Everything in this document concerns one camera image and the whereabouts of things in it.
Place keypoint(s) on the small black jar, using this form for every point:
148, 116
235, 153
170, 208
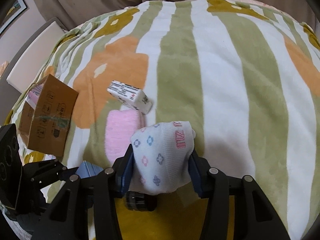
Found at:
136, 201

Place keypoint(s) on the open cardboard box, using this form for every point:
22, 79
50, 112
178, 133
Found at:
46, 116

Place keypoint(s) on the floral striped blanket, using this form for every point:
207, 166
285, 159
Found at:
244, 74

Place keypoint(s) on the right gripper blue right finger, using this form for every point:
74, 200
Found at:
237, 207

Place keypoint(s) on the white tissue packet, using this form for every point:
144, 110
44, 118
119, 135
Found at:
130, 96

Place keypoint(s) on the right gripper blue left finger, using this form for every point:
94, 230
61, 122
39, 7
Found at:
67, 215

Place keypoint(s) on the pink fluffy cloth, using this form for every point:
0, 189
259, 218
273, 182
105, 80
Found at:
120, 126

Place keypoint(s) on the white padded headboard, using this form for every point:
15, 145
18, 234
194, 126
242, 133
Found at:
27, 62

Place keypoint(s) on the white floral sock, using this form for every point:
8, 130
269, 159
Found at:
161, 153

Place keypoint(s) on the framed houses picture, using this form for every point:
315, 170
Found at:
17, 8

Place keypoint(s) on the small blue box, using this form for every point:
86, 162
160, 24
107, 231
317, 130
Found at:
86, 170

